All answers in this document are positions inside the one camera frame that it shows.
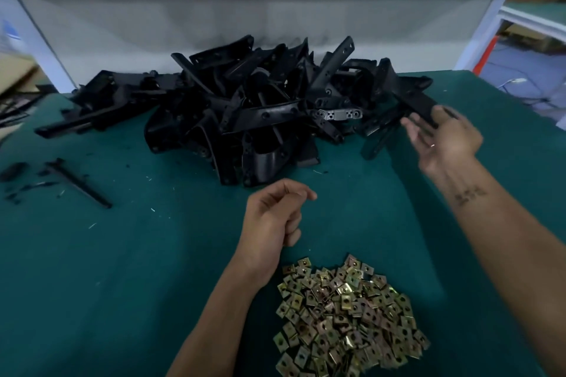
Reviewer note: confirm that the person's right hand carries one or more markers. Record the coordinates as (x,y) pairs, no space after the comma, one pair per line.
(451,142)

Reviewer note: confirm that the person's left hand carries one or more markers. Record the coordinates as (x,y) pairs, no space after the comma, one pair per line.
(270,226)

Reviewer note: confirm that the black plastic bracket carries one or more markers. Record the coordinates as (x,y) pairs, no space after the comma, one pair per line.
(411,97)

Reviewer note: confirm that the pile of black plastic brackets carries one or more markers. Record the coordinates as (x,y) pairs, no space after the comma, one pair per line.
(248,107)

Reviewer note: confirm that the pile of brass clip nuts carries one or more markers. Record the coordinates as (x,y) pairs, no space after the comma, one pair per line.
(349,319)

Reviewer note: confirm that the person's left forearm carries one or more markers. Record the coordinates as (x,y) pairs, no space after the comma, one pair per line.
(217,328)

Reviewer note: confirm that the person's right forearm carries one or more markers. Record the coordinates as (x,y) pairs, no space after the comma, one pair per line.
(513,257)

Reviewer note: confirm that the green table cloth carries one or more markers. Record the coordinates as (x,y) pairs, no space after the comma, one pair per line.
(115,275)

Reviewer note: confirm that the thin black plastic strip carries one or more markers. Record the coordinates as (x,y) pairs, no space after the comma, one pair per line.
(80,184)

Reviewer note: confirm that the small black plastic scrap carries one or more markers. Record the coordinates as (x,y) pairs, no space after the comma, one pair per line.
(13,172)

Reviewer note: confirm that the brown cardboard piece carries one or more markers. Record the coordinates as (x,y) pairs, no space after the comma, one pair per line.
(13,72)

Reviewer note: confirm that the white metal rack frame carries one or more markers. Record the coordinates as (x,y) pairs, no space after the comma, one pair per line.
(482,32)

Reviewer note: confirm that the white metal post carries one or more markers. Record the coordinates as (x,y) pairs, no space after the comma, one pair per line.
(35,45)

